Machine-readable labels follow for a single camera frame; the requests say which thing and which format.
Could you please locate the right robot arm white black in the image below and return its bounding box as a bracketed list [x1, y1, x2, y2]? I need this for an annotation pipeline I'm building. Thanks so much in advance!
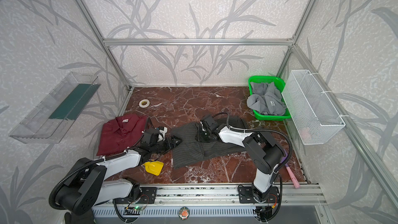
[198, 112, 293, 203]

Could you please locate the black glove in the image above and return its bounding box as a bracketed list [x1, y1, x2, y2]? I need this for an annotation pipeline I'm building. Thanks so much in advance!
[64, 210, 96, 224]

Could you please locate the purple pink toy tool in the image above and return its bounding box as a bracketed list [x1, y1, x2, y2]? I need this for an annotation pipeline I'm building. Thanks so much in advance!
[281, 149, 301, 189]

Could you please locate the yellow toy shovel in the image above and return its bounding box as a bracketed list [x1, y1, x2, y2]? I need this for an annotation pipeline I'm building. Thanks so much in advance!
[144, 161, 164, 176]

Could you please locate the green plastic basket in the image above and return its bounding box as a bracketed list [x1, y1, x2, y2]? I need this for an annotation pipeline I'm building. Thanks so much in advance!
[246, 76, 291, 121]

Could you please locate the light grey shirt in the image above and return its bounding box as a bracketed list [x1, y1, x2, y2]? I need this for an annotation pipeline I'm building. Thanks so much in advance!
[247, 82, 287, 116]

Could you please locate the dark grey striped shirt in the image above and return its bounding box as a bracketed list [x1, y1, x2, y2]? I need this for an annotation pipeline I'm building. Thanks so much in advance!
[171, 122, 246, 169]

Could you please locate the clear plastic wall tray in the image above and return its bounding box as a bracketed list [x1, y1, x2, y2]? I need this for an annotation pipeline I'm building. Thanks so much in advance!
[9, 72, 101, 144]

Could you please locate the white tape roll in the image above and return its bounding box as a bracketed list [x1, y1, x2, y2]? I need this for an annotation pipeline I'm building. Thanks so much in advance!
[139, 99, 150, 108]

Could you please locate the maroon folded shirt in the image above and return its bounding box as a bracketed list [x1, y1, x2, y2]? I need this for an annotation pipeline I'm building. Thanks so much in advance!
[96, 114, 148, 156]

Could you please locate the white wire mesh basket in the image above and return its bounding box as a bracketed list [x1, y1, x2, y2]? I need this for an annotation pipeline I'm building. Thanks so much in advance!
[282, 69, 346, 145]

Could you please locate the round red sticker badge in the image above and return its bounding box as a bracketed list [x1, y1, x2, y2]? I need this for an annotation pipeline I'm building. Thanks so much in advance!
[178, 207, 190, 220]

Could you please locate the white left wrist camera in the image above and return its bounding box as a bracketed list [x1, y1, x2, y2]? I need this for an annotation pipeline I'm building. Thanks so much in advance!
[157, 127, 168, 142]

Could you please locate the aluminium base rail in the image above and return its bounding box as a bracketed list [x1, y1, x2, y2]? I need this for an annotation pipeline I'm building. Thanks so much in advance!
[90, 183, 326, 218]

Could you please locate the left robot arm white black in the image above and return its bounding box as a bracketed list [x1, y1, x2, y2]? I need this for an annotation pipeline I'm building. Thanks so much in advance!
[49, 118, 183, 216]

